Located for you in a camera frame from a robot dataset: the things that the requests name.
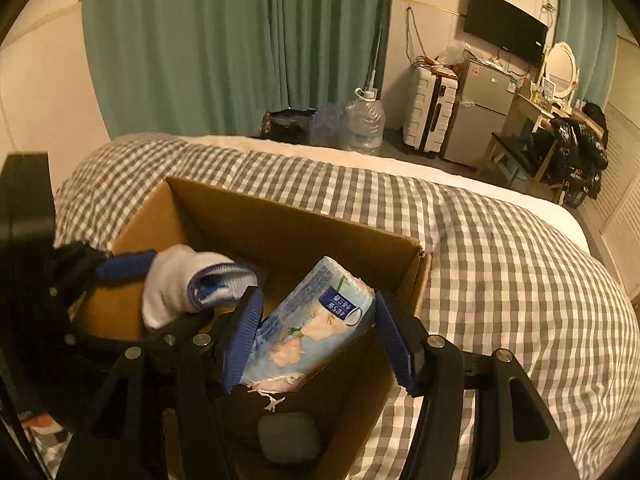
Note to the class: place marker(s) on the white suitcase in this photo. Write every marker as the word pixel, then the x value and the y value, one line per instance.
pixel 425 110

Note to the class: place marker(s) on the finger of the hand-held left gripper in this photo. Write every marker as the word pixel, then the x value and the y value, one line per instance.
pixel 172 332
pixel 125 266

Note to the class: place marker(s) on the wide green curtain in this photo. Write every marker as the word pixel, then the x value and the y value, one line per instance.
pixel 200 35

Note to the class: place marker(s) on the thin white pole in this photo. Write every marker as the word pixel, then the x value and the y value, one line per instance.
pixel 375 60

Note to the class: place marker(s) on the brown cardboard box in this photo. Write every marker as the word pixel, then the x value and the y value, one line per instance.
pixel 280 230

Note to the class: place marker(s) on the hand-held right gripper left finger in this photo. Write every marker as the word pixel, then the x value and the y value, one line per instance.
pixel 244 345

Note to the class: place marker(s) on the white sock with blue cuff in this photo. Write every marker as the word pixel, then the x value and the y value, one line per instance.
pixel 170 280

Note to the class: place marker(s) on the white louvred wardrobe door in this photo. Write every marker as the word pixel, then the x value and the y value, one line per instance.
pixel 620 200

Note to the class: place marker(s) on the cream dressing desk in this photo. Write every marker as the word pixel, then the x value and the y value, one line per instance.
pixel 530 107

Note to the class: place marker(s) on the crumpled clear plastic wrap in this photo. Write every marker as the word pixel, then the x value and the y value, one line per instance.
pixel 457 54

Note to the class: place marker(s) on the grey checked blanket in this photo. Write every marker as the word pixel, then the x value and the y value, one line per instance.
pixel 500 290

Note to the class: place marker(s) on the black wall television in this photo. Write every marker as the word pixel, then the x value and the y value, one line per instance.
pixel 505 25

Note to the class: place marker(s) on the wooden chair with dark seat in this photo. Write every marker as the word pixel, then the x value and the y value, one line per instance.
pixel 515 152

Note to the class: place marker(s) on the clear plastic bag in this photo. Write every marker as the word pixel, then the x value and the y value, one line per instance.
pixel 330 125

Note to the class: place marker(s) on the black bag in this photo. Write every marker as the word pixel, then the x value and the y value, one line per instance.
pixel 285 127

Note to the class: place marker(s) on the small white rounded case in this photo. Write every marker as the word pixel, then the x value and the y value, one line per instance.
pixel 290 437

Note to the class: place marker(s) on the white bed mattress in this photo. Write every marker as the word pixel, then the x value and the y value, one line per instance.
pixel 500 195

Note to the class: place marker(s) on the white oval vanity mirror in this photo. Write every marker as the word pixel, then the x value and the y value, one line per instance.
pixel 561 66

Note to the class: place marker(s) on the light blue tissue pack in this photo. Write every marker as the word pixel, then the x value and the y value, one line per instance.
pixel 310 325

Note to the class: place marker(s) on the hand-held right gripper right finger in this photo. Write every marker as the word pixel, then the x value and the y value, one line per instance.
pixel 396 347

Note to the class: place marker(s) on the silver small fridge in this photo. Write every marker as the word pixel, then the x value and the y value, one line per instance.
pixel 477 110

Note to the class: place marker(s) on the narrow green curtain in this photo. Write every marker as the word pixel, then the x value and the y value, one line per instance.
pixel 585 25

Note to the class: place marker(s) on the large clear water bottle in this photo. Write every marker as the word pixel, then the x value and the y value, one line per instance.
pixel 365 125

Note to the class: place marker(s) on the red and white cloth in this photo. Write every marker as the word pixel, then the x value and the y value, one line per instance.
pixel 42 430

